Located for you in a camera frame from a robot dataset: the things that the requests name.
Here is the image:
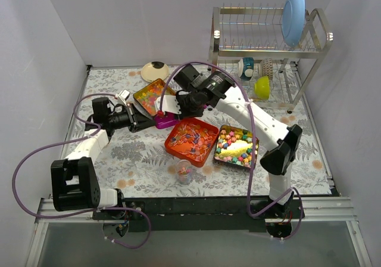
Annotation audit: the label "orange tin of lollipops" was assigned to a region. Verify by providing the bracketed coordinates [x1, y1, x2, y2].
[164, 118, 219, 167]

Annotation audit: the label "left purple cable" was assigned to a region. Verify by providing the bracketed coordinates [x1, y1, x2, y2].
[11, 93, 152, 249]

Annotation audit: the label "aluminium frame rail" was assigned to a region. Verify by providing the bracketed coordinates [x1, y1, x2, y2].
[35, 197, 358, 223]

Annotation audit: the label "floral table mat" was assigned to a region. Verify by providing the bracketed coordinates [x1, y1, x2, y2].
[83, 67, 331, 197]

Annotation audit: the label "dark tin translucent star candies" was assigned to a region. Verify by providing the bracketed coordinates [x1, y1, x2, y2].
[133, 79, 165, 116]

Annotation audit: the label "dark tin pastel star candies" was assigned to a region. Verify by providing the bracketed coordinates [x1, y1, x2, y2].
[213, 125, 259, 171]

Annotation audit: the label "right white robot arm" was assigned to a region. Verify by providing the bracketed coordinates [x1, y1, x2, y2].
[169, 62, 302, 218]

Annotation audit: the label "patterned beige bowl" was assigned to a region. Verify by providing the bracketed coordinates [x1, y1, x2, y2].
[260, 58, 273, 79]

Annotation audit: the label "purple plastic scoop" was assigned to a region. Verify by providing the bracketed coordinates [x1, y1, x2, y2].
[153, 111, 208, 130]

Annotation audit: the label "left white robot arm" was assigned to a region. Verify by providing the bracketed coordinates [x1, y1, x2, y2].
[51, 97, 155, 219]

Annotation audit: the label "cream plate black spot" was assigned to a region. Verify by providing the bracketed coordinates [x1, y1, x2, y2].
[140, 61, 169, 82]

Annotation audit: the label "black base bar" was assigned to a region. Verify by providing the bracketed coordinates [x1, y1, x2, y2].
[92, 196, 305, 232]

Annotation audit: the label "yellow green bowl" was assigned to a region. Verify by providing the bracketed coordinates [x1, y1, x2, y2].
[254, 76, 270, 100]

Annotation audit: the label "blue plate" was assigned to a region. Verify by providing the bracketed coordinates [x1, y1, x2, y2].
[282, 0, 305, 48]

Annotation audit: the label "teal white bowl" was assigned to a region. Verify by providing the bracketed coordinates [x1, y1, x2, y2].
[238, 57, 254, 81]

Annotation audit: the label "clear glass jar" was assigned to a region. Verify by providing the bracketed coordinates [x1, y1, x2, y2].
[176, 160, 193, 184]

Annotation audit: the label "steel dish rack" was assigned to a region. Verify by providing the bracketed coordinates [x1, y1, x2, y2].
[208, 6, 333, 113]

